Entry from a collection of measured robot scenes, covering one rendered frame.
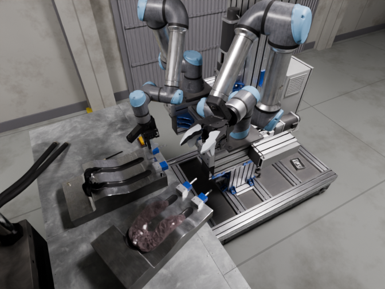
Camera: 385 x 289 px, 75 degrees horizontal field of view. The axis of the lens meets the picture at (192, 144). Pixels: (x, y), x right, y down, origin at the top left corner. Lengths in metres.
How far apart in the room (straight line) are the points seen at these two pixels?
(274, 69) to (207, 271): 0.88
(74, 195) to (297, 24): 1.24
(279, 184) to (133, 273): 1.51
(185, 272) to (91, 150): 0.95
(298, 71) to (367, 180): 1.64
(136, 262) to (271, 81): 0.91
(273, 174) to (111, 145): 1.39
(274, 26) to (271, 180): 1.52
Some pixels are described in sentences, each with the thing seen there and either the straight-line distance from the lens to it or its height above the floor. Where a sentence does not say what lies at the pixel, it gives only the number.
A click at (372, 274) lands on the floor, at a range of 2.42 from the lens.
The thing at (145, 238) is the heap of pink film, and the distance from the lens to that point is 1.17.
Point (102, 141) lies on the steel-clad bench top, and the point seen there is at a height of 0.80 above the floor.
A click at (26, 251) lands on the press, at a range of 1.47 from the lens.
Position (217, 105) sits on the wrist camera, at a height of 1.53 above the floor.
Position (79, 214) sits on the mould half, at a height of 0.86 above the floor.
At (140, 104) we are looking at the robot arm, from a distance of 1.21.
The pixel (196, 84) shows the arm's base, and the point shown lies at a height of 1.09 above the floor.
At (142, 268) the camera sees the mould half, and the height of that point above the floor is 0.91.
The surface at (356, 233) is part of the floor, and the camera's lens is 2.54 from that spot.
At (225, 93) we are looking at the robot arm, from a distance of 0.99.
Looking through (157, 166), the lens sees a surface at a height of 0.92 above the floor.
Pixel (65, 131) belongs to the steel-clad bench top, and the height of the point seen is 0.80.
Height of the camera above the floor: 1.95
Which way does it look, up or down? 45 degrees down
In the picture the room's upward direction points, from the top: straight up
